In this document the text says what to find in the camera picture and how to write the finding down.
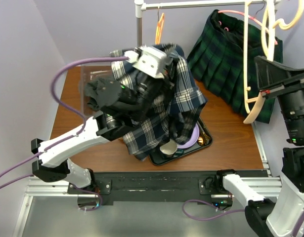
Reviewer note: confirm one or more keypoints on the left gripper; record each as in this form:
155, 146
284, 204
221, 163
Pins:
166, 81

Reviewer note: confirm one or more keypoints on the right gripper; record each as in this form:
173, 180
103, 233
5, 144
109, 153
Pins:
273, 77

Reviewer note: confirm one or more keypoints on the navy white plaid skirt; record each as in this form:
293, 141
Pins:
169, 118

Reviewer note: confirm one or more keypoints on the cream wooden hanger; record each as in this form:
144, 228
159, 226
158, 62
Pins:
253, 106

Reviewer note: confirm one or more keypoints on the orange plastic hanger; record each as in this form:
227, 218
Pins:
159, 27

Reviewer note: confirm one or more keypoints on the green plaid skirt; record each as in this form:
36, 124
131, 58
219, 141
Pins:
216, 59

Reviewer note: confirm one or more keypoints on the pink hanger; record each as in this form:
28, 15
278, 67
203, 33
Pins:
241, 13

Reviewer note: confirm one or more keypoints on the grey dotted skirt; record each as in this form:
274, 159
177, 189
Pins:
102, 91

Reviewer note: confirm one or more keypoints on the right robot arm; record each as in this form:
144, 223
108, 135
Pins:
285, 217

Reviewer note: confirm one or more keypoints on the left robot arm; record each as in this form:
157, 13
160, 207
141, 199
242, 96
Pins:
121, 110

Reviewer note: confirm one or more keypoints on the cream paper cup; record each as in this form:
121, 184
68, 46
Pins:
168, 149

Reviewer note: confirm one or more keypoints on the purple plate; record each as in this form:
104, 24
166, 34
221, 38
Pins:
192, 140

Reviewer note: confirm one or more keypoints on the clear plastic bin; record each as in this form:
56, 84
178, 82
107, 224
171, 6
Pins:
89, 72

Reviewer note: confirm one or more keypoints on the dark green cup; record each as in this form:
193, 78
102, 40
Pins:
176, 154

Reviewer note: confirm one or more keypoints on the gold spoon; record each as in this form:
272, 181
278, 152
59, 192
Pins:
203, 139

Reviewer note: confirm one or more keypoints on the black tray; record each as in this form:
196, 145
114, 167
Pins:
156, 156

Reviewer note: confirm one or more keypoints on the white metal clothes rack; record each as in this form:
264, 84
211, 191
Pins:
141, 6

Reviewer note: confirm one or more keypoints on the black mounting base plate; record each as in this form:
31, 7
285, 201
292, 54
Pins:
165, 186

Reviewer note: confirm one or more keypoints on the aluminium frame rail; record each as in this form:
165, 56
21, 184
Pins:
39, 188

